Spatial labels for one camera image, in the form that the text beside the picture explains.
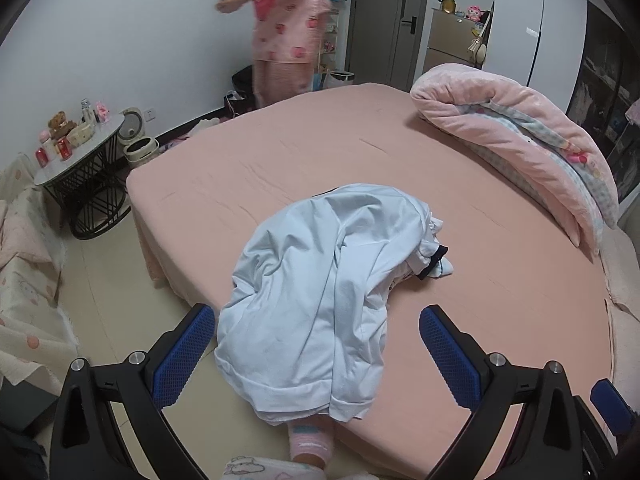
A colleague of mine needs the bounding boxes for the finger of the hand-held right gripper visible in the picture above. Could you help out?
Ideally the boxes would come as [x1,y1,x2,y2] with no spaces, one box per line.
[575,378,635,466]

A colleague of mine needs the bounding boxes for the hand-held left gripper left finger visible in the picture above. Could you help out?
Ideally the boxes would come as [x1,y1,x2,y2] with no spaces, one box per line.
[49,303,217,480]

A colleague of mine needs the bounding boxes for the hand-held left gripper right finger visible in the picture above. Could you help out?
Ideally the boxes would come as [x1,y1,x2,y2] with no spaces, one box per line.
[419,304,601,480]

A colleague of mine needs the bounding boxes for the white garment with navy collar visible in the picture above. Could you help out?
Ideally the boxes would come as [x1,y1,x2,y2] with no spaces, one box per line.
[392,212,457,282]

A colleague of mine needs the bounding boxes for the light blue navy-trimmed shirt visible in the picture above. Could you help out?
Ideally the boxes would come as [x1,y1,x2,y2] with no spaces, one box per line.
[215,183,441,424]

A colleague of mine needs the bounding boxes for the pale pink textured pillow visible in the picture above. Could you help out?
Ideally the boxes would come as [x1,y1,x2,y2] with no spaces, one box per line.
[605,300,640,411]
[597,227,640,311]

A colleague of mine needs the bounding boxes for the pink striped fuzzy sock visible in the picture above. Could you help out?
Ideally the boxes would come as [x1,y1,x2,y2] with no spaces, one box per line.
[289,416,342,467]

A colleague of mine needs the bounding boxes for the printed cream sofa cover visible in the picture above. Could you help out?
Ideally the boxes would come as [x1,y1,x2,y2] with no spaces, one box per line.
[0,152,80,396]

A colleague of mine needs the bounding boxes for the bed with pink sheet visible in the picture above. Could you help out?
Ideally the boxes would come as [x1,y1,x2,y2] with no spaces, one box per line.
[125,81,618,480]

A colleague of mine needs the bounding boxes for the cream bowl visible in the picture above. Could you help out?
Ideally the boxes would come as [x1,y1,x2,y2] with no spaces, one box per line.
[66,124,97,147]

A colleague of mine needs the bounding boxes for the folded pink checked quilt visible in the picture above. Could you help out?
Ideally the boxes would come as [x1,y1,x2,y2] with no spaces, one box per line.
[409,63,619,257]

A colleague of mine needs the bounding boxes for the brown teddy bear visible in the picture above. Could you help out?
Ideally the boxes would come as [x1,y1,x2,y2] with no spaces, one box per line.
[47,111,77,138]

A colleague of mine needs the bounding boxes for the white trash bin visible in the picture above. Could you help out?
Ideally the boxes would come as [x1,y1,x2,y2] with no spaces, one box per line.
[327,71,357,92]

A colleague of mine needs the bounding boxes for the dark glass wardrobe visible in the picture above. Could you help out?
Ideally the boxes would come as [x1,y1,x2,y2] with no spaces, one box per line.
[565,0,640,203]

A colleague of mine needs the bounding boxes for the beige drawer cabinet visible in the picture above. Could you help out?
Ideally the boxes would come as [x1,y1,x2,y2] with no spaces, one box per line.
[424,7,490,75]

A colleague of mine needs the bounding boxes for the white shelf rack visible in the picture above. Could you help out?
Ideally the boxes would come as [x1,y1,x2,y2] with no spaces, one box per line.
[319,10,343,78]

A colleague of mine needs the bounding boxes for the white wardrobe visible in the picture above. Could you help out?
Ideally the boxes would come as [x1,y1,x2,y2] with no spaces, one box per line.
[481,0,592,113]

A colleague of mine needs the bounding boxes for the grey room door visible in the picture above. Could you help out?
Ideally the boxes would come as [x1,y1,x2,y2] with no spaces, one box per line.
[350,0,437,92]

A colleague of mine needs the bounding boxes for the round table with wire base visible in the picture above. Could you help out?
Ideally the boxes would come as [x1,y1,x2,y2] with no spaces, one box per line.
[33,111,134,241]

